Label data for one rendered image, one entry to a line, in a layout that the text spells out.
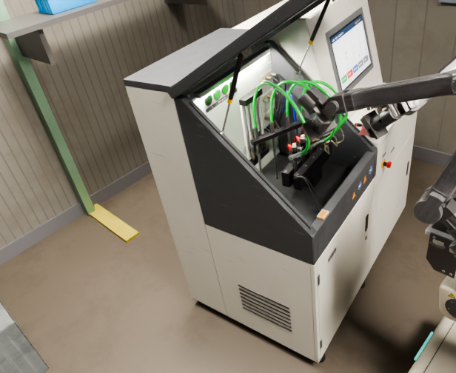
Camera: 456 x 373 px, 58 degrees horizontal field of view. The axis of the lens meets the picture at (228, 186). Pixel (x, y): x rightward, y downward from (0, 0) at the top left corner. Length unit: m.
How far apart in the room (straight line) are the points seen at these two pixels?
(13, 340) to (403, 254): 2.36
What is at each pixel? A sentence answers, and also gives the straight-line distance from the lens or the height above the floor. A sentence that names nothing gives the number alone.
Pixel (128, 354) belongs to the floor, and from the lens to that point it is 2.63.
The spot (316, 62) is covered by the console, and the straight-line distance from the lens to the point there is 2.07.
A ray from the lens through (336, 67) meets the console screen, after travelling 2.22.
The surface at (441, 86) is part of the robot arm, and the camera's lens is 1.18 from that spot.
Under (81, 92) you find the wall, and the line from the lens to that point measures 3.51.
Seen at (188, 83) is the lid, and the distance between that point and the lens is 1.53.
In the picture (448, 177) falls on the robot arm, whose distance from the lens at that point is 1.26.
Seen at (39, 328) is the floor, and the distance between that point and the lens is 3.03.
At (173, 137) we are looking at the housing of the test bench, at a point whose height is 1.26.
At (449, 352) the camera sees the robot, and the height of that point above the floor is 0.28.
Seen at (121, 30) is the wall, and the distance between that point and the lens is 3.63.
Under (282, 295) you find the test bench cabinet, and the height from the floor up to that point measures 0.50.
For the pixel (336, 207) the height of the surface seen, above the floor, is 0.94.
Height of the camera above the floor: 2.06
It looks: 35 degrees down
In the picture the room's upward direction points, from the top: 11 degrees counter-clockwise
